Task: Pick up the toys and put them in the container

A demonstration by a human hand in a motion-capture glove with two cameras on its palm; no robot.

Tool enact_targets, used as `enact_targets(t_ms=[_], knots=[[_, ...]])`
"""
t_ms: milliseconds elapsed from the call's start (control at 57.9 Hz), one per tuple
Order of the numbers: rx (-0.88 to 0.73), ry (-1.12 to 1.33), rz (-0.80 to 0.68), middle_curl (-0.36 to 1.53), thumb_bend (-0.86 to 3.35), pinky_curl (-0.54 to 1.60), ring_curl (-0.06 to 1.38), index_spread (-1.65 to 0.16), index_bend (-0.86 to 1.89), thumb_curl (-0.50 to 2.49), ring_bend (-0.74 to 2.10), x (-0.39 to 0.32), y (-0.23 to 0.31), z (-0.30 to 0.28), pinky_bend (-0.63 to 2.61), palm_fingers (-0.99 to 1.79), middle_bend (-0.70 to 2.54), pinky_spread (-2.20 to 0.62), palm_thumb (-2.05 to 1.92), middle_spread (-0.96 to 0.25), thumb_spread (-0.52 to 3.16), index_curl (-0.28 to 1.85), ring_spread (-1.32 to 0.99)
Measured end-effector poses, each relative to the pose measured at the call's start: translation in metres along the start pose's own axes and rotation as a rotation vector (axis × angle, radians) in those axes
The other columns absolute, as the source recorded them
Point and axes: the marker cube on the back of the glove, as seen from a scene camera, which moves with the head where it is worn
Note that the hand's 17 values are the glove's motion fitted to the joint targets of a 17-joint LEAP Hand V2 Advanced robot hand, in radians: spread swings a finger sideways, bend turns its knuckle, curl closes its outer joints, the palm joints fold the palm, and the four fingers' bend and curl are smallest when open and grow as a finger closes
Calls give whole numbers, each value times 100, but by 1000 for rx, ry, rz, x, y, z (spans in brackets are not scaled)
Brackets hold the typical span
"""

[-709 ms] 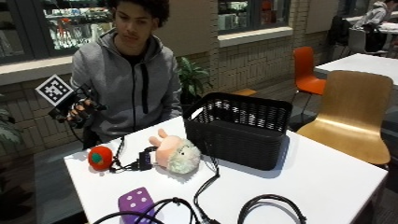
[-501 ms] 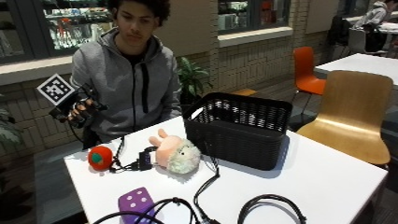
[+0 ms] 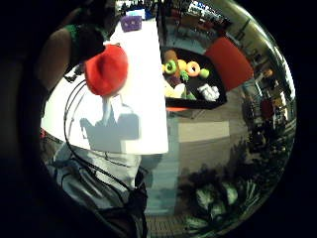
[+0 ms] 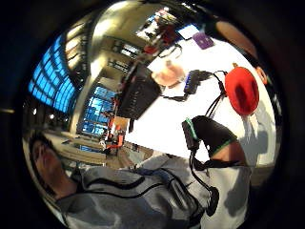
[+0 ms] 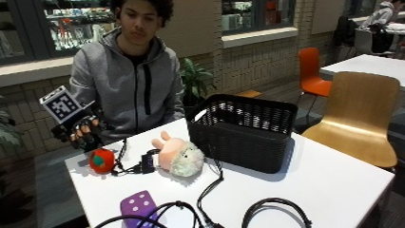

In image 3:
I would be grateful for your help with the purple box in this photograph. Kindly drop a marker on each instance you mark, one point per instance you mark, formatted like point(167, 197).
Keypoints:
point(131, 23)

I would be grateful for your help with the blue and white box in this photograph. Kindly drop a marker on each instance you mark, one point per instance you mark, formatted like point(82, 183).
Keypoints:
point(136, 13)

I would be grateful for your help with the brown toy fruit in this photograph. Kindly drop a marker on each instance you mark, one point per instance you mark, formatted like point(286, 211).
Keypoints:
point(169, 54)

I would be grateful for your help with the green toy apple slice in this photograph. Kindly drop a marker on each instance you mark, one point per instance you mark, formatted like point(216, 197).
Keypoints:
point(170, 67)

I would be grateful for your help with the purple toy eggplant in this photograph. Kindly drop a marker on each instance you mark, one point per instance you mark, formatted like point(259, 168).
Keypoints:
point(173, 80)

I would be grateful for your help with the yellow toy fruit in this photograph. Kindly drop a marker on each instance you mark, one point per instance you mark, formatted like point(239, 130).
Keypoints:
point(182, 63)

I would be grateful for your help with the yellow toy banana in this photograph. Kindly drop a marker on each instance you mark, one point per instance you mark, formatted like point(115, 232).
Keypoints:
point(171, 91)

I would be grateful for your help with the green toy broccoli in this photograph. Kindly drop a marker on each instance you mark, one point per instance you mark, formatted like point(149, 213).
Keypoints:
point(184, 76)

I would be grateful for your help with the orange toy peach slice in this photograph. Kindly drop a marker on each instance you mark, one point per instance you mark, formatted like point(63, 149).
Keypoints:
point(193, 68)

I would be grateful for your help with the green toy vegetable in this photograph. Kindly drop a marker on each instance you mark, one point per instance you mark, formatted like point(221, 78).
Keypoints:
point(190, 96)

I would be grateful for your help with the small green toy fruit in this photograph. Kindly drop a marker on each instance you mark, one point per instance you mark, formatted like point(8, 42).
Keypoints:
point(204, 73)

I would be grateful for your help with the white crumpled toy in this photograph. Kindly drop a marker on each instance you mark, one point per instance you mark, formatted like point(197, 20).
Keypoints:
point(209, 92)

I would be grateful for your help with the black tray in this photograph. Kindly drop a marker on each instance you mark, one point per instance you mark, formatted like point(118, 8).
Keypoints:
point(216, 81)

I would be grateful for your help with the red chair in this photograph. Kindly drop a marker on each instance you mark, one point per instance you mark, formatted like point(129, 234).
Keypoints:
point(229, 63)

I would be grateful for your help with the green potted plant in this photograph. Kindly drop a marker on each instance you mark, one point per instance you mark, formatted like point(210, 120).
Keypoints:
point(216, 195)

